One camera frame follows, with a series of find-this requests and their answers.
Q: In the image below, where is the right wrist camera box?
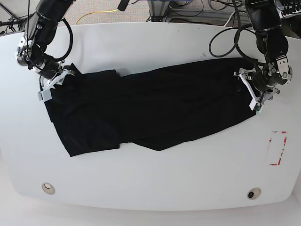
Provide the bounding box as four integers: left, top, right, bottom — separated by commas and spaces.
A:
38, 90, 52, 102

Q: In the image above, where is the left table grommet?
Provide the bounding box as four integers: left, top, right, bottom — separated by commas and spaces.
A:
42, 183, 55, 195

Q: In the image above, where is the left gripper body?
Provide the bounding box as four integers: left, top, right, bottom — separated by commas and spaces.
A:
234, 68, 280, 106

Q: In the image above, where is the black T-shirt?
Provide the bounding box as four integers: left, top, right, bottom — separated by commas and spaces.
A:
45, 58, 255, 157

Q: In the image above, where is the white power strip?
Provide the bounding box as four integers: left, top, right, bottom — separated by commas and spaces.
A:
279, 7, 301, 19

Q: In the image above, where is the red tape rectangle marking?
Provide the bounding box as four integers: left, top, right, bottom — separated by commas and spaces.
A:
266, 131, 288, 166

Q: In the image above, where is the table grommet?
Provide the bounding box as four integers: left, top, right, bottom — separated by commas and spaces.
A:
247, 187, 261, 200
42, 183, 55, 195

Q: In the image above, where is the right table grommet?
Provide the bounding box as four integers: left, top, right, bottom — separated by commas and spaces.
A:
247, 187, 261, 200

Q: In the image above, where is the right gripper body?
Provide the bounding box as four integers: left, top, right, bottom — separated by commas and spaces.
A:
40, 66, 75, 92

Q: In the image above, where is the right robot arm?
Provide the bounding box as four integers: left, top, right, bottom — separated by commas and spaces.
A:
16, 0, 75, 90

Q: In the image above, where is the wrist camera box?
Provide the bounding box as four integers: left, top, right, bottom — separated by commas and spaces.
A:
38, 90, 52, 102
249, 99, 262, 113

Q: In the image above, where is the aluminium table leg frame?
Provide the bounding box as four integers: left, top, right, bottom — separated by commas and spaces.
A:
146, 0, 172, 22

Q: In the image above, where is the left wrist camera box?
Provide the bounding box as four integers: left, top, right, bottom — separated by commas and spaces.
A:
249, 99, 262, 113

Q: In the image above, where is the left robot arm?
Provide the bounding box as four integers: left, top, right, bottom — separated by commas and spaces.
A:
221, 0, 293, 111

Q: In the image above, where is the yellow cable on floor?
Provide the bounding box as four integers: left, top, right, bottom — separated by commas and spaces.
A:
75, 8, 118, 25

